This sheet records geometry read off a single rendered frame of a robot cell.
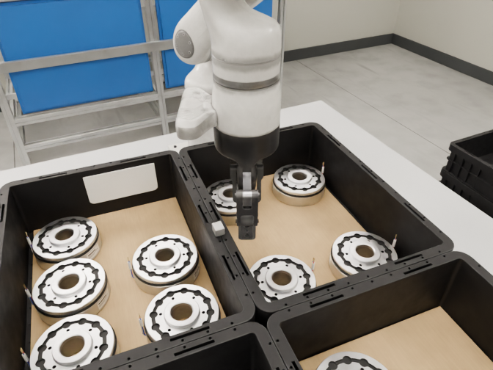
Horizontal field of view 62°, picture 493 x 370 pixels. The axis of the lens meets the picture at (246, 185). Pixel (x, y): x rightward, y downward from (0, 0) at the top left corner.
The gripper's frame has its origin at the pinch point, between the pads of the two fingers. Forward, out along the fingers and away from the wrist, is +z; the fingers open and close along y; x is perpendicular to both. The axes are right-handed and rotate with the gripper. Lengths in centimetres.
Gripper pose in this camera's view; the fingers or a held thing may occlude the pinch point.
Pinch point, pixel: (246, 213)
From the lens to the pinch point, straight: 54.5
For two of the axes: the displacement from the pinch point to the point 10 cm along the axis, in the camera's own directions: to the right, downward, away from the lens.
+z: 0.0, 7.9, 6.2
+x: -10.0, 0.1, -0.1
